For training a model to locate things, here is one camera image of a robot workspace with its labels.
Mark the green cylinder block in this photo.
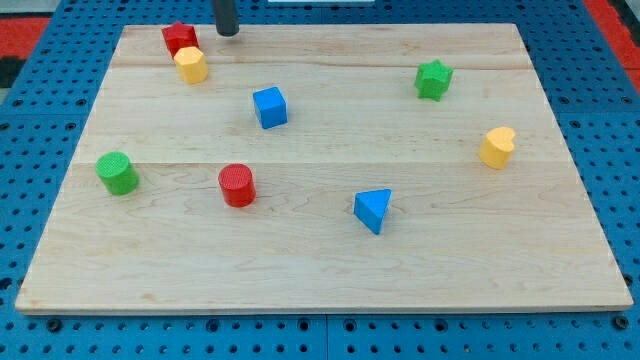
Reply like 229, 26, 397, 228
95, 151, 139, 195

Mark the light wooden board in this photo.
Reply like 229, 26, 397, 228
15, 23, 633, 315

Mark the blue triangle block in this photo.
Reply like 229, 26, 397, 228
353, 188, 392, 235

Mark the red star block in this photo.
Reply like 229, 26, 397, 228
161, 21, 199, 57

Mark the green star block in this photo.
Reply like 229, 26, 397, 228
414, 60, 454, 101

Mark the black cylindrical robot arm tip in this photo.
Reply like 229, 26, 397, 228
212, 0, 239, 37

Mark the red cylinder block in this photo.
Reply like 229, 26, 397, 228
218, 163, 256, 207

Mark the yellow hexagon block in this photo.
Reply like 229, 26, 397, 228
173, 46, 209, 84

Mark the yellow heart block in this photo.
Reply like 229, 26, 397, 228
478, 127, 516, 170

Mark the blue cube block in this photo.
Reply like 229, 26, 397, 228
252, 87, 288, 129

